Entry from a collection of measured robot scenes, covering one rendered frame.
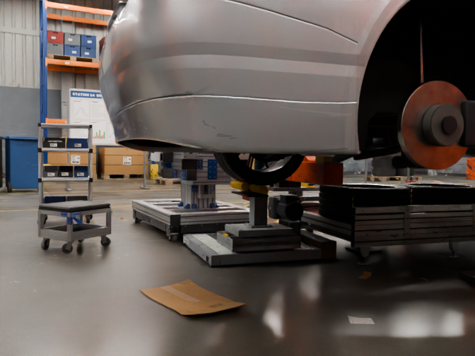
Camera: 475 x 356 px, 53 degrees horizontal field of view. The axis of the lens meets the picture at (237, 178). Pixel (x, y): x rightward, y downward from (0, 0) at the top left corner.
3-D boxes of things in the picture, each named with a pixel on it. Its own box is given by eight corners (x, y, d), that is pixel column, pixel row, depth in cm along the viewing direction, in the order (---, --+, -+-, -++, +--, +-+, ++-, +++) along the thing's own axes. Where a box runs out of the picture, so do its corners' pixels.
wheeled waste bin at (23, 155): (8, 193, 821) (8, 135, 816) (3, 190, 875) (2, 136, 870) (42, 192, 850) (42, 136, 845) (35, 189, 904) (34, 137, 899)
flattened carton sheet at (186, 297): (195, 323, 209) (195, 315, 209) (139, 292, 253) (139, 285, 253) (249, 310, 227) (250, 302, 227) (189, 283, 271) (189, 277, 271)
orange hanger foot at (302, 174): (322, 185, 339) (324, 136, 337) (290, 181, 388) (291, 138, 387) (343, 185, 344) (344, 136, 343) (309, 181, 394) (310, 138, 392)
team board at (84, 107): (68, 191, 871) (68, 82, 861) (65, 189, 915) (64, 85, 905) (149, 189, 937) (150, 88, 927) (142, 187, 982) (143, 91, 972)
